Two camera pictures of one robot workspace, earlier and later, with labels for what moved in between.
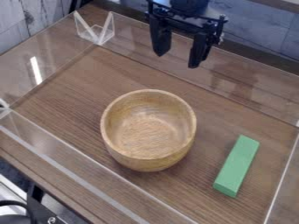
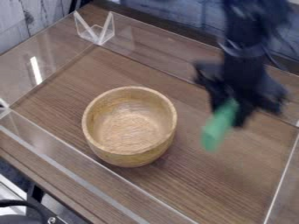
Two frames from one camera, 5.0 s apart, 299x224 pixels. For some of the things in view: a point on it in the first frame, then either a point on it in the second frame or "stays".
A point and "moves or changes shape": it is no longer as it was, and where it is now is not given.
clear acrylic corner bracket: x=96 y=34 stays
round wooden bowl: x=148 y=126 moves or changes shape
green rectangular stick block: x=237 y=167 -> x=214 y=129
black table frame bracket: x=39 y=212 stays
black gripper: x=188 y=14 -> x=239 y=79
